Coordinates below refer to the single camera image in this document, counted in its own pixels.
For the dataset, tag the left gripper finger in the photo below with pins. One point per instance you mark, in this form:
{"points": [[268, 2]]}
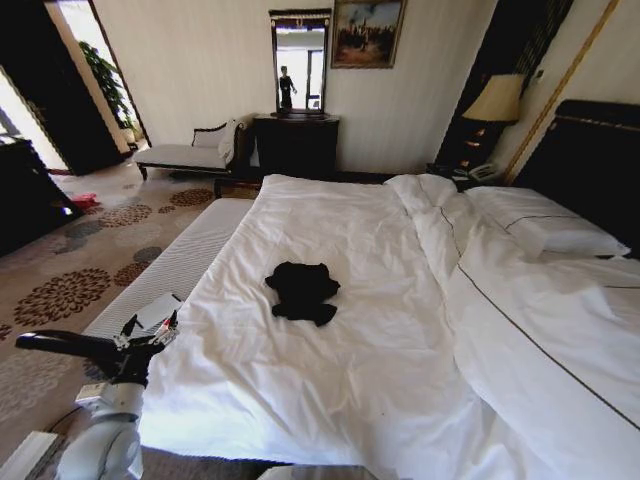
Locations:
{"points": [[170, 327], [131, 327]]}

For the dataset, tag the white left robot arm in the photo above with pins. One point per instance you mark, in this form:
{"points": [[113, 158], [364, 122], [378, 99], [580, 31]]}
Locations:
{"points": [[107, 430]]}

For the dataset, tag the dark bed headboard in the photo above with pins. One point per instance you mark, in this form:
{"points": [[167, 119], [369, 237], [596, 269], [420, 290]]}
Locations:
{"points": [[590, 150]]}

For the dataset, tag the white side mattress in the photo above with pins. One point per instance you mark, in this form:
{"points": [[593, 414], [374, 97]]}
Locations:
{"points": [[165, 260]]}

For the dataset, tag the red item on carpet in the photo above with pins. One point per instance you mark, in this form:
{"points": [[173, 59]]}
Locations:
{"points": [[86, 201]]}

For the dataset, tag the black garment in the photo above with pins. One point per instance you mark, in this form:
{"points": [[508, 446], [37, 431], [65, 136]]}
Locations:
{"points": [[302, 292]]}

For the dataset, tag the dark low cabinet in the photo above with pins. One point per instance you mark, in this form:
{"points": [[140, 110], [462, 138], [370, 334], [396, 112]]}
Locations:
{"points": [[27, 200]]}

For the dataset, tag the white chaise lounge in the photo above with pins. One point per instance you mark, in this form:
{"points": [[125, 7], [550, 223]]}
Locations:
{"points": [[180, 155]]}

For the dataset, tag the white duvet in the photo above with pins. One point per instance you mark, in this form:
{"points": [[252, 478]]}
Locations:
{"points": [[350, 350]]}

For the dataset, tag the dark wooden dresser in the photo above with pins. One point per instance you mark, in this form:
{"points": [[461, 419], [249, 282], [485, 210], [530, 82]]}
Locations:
{"points": [[295, 145]]}

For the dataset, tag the green potted plant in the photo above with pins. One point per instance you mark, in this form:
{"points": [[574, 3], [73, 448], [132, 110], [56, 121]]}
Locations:
{"points": [[107, 85]]}

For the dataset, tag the person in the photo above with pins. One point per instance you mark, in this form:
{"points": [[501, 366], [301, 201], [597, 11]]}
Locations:
{"points": [[286, 87]]}

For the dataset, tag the dark framed mirror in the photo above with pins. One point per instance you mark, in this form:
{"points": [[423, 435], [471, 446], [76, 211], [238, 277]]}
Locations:
{"points": [[300, 60]]}

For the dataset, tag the dark nightstand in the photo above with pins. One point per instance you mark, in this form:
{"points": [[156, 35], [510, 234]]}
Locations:
{"points": [[442, 172]]}

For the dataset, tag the white telephone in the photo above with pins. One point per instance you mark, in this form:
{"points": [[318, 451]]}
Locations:
{"points": [[484, 172]]}

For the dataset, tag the gold framed painting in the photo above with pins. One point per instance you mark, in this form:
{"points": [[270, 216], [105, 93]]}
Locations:
{"points": [[367, 32]]}

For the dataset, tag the table lamp with cream shade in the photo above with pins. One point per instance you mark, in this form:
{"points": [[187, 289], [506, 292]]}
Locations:
{"points": [[492, 100]]}

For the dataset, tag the white pillow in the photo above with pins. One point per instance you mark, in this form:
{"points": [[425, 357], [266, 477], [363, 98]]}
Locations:
{"points": [[555, 225]]}

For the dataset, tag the dark wall panel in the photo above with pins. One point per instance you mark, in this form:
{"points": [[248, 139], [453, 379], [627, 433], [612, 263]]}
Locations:
{"points": [[495, 40]]}

